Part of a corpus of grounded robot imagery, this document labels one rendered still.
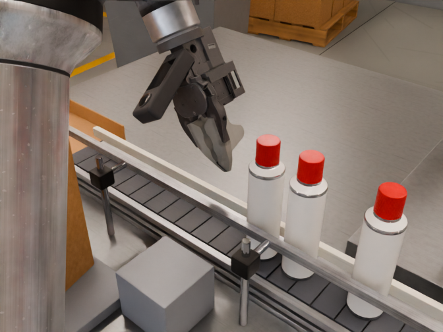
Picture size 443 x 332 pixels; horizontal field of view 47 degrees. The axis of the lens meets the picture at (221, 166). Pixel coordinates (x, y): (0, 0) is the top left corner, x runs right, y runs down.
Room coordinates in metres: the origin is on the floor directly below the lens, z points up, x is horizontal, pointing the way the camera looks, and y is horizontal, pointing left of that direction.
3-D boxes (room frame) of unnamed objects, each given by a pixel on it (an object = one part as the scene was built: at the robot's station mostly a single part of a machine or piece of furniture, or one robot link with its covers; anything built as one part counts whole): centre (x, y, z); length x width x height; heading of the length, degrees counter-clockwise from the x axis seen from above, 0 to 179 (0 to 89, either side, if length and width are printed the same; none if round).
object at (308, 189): (0.54, -0.12, 0.98); 0.05 x 0.05 x 0.20
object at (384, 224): (0.47, -0.20, 0.98); 0.05 x 0.05 x 0.20
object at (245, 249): (0.50, -0.05, 0.91); 0.07 x 0.03 x 0.17; 140
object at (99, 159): (0.69, 0.18, 0.91); 0.07 x 0.03 x 0.17; 140
